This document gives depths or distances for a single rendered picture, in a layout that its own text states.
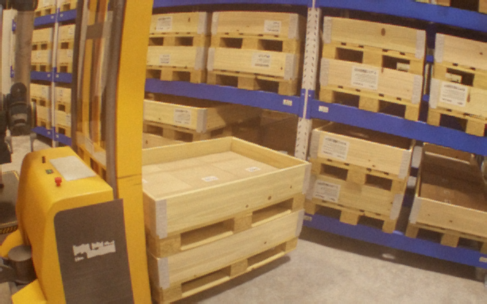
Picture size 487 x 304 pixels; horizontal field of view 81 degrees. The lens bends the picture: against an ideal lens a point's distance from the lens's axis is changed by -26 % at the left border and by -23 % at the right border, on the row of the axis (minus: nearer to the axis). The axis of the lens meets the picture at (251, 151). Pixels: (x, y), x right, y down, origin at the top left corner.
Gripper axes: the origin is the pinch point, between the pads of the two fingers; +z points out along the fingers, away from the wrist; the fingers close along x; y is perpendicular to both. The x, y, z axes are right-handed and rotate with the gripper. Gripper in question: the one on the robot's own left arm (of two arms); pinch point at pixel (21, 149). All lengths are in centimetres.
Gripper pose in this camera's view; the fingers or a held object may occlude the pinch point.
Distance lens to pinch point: 211.1
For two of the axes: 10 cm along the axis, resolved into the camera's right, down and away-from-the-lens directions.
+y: 7.1, -1.8, -6.9
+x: 6.8, -0.9, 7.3
